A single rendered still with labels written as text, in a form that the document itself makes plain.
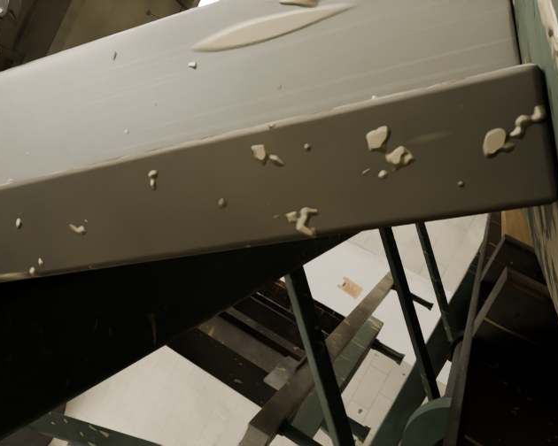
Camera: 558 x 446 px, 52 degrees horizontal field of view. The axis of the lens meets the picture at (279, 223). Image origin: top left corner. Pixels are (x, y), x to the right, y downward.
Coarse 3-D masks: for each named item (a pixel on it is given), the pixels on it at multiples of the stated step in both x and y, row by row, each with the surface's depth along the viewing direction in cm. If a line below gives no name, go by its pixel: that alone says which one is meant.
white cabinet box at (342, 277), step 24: (312, 264) 445; (336, 264) 440; (360, 264) 434; (384, 264) 429; (312, 288) 444; (336, 288) 438; (360, 288) 433; (432, 288) 419; (384, 312) 427; (432, 312) 418; (384, 336) 426; (408, 336) 422; (408, 360) 421
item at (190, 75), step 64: (256, 0) 14; (320, 0) 14; (384, 0) 13; (448, 0) 13; (64, 64) 17; (128, 64) 16; (192, 64) 15; (256, 64) 14; (320, 64) 14; (384, 64) 13; (448, 64) 13; (512, 64) 12; (0, 128) 18; (64, 128) 17; (128, 128) 16; (192, 128) 15
